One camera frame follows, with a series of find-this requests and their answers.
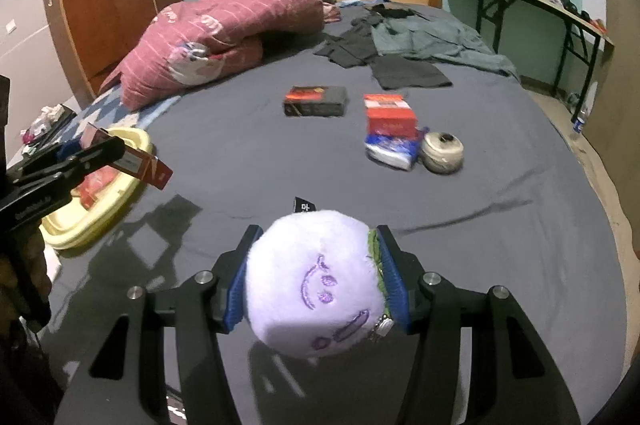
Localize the beige tape roll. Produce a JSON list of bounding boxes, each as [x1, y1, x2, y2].
[[419, 131, 465, 174]]

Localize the grey jacket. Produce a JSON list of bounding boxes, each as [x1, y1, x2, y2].
[[370, 12, 521, 78]]

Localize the black nightstand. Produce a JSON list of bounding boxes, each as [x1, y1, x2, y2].
[[20, 102, 82, 156]]

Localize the black shorts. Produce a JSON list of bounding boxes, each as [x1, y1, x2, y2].
[[370, 55, 453, 90]]

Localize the dark shirt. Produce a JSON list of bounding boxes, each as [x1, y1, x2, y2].
[[313, 12, 381, 68]]

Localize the red white cigarette pack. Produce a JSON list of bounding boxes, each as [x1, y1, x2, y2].
[[80, 122, 173, 192]]

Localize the purple plush toy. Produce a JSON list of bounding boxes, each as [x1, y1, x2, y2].
[[244, 196, 397, 360]]

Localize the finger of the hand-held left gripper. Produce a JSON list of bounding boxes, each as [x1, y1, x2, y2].
[[20, 139, 91, 172], [5, 136, 126, 206]]

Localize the blue checked blanket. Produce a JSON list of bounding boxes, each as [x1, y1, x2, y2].
[[75, 82, 183, 140]]

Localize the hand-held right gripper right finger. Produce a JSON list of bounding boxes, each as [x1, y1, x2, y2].
[[375, 225, 583, 425]]

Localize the pink checked quilt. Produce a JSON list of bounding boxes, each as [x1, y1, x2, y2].
[[102, 0, 341, 110]]

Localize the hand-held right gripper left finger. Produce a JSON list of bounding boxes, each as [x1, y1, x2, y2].
[[52, 225, 264, 425]]

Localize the black box red print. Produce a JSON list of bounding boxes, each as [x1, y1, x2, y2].
[[283, 85, 347, 118]]

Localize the blue printed packet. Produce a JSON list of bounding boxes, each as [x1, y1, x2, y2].
[[364, 132, 423, 170]]

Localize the person's left hand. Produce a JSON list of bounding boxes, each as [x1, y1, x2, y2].
[[24, 231, 52, 303]]

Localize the yellow plastic basin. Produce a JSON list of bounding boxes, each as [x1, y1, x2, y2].
[[40, 127, 155, 251]]

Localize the plastic bottle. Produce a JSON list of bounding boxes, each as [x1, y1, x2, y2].
[[571, 102, 588, 136]]

